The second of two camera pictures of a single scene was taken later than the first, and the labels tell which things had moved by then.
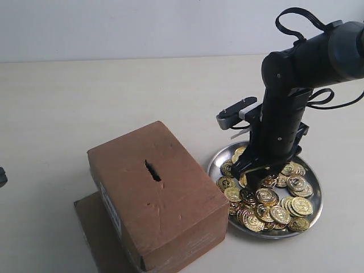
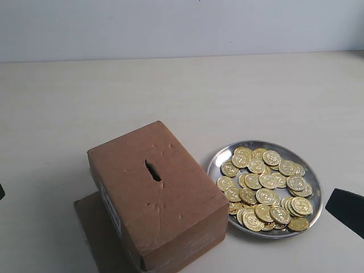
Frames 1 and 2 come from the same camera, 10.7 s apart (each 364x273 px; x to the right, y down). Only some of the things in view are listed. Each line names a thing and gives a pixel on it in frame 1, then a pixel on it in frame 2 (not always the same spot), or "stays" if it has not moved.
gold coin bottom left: x=252 y=222 stays
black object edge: x=3 y=177 to x=2 y=193
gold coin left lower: x=247 y=196 stays
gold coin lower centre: x=264 y=212 stays
